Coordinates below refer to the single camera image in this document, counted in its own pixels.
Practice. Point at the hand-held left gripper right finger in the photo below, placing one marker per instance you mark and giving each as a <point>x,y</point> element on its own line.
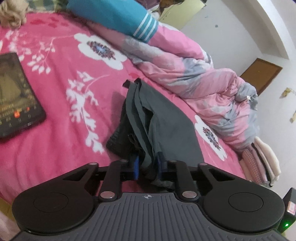
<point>160,166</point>

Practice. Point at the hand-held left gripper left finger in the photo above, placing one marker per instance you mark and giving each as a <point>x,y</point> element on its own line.
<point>136,168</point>

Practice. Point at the dark grey garment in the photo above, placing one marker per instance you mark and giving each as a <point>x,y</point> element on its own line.
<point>171,122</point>

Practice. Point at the stack of folded clothes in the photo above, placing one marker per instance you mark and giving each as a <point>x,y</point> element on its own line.
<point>261,160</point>

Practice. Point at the pink floral blanket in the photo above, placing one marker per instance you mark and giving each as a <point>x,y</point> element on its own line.
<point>64,143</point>

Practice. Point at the pink grey blue quilt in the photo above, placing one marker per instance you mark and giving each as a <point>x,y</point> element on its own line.
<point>185,69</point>

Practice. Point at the wooden door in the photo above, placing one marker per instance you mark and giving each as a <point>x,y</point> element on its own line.
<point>261,74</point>

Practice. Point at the black smartphone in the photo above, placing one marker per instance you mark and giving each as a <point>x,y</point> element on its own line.
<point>16,97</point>

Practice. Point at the pale yellow cabinet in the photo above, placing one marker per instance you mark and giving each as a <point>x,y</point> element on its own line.
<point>182,14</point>

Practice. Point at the plaid pillow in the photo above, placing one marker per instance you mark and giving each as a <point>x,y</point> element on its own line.
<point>46,3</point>

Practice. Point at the beige crumpled cloth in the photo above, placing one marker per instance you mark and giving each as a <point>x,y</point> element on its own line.
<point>11,16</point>

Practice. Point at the yellow wall sticker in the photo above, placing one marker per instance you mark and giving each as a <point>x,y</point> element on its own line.
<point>288,92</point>
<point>293,117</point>

